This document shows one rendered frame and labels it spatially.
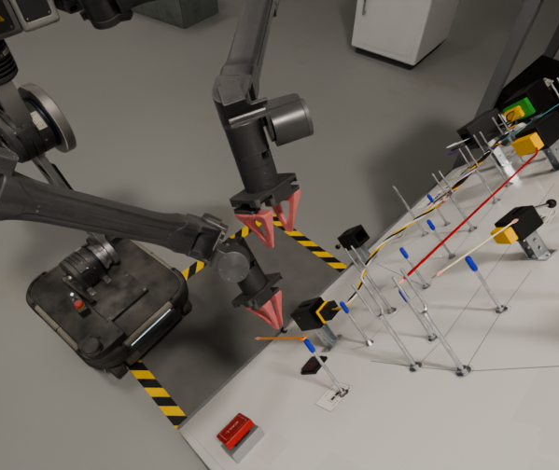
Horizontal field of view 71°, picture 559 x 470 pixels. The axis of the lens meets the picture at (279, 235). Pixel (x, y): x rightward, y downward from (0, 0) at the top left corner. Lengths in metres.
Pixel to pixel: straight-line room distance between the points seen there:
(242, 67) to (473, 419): 0.57
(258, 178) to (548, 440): 0.45
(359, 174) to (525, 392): 2.38
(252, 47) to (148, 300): 1.36
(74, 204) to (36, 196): 0.05
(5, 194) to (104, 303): 1.35
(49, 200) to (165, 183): 2.15
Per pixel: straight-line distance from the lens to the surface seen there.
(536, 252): 0.66
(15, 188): 0.60
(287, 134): 0.60
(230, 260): 0.68
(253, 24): 0.79
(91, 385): 2.05
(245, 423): 0.66
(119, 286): 1.93
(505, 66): 1.38
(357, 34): 4.18
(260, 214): 0.59
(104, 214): 0.65
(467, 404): 0.48
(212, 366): 1.93
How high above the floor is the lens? 1.77
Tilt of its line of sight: 50 degrees down
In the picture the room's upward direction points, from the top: straight up
